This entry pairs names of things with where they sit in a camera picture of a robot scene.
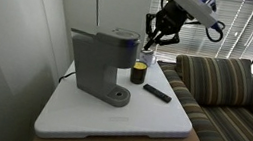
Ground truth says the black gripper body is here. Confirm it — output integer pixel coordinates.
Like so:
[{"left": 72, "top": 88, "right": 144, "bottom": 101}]
[{"left": 154, "top": 0, "right": 192, "bottom": 37}]

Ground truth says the grey coffee maker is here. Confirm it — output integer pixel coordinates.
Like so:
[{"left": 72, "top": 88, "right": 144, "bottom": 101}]
[{"left": 60, "top": 21, "right": 144, "bottom": 111}]

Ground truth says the white metal mug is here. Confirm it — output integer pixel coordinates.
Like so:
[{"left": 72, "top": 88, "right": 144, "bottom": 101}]
[{"left": 137, "top": 47, "right": 159, "bottom": 68}]

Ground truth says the black candle jar yellow wax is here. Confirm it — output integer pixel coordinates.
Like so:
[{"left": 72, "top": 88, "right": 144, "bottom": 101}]
[{"left": 129, "top": 59, "right": 150, "bottom": 86}]

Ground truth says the black remote control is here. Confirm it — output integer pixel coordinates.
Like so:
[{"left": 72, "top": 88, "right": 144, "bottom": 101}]
[{"left": 140, "top": 82, "right": 175, "bottom": 105}]

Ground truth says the thin metal pole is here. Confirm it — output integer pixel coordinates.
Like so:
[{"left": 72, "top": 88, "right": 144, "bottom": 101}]
[{"left": 88, "top": 0, "right": 104, "bottom": 28}]

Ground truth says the striped fabric sofa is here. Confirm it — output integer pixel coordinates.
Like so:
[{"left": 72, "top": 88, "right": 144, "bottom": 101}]
[{"left": 145, "top": 45, "right": 253, "bottom": 141}]

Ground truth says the black robot cable blue plug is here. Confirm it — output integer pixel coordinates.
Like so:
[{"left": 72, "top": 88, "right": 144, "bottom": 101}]
[{"left": 185, "top": 16, "right": 227, "bottom": 44}]

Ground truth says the black power cord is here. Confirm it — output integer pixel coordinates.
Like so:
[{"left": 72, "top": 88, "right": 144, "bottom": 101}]
[{"left": 58, "top": 69, "right": 78, "bottom": 86}]

